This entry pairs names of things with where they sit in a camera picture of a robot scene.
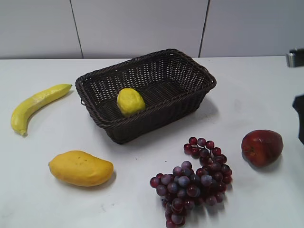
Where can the red grape bunch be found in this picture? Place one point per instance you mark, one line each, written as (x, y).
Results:
(185, 188)

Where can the red apple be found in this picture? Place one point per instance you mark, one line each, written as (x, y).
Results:
(262, 147)

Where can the yellow lemon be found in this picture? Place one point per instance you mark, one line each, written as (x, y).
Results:
(130, 102)

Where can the yellow mango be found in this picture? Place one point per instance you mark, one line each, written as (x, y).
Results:
(81, 169)

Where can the dark woven wicker basket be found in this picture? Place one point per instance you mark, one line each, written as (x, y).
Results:
(171, 83)

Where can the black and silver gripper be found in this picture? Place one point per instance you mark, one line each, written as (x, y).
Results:
(295, 58)

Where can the yellow banana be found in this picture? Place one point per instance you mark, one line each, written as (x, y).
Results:
(23, 112)

